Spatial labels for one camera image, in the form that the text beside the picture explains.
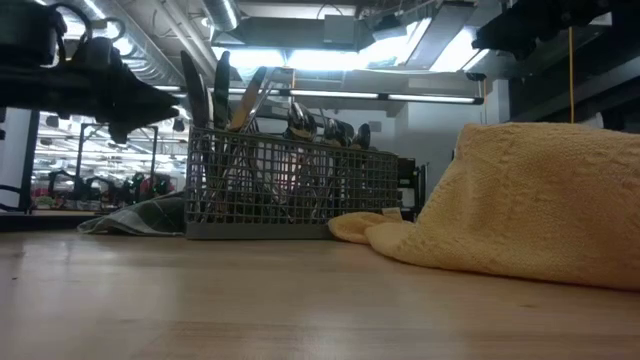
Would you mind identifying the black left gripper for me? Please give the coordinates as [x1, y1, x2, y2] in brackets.
[0, 37, 181, 146]

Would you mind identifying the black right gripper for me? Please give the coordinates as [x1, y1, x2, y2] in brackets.
[471, 0, 640, 62]

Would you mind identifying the yellow terry towel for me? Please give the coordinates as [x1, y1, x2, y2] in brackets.
[327, 122, 640, 292]

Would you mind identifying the grey mesh silverware basket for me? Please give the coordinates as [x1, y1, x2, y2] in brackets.
[183, 125, 401, 240]

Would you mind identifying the white ceiling box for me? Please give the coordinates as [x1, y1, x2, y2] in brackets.
[574, 12, 614, 27]

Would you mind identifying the grey checked dish towel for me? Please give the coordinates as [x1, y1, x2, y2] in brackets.
[77, 192, 187, 237]

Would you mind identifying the ceiling light strip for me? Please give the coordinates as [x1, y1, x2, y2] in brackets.
[154, 84, 485, 105]

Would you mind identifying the yellow hanging cable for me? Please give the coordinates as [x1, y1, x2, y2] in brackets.
[566, 27, 576, 124]

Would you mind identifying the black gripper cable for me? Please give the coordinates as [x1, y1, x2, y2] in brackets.
[49, 2, 127, 57]

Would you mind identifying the silver ceiling duct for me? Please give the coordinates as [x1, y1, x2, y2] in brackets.
[199, 0, 242, 32]

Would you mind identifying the black frame clamp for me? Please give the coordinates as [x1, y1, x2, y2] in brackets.
[398, 157, 427, 221]

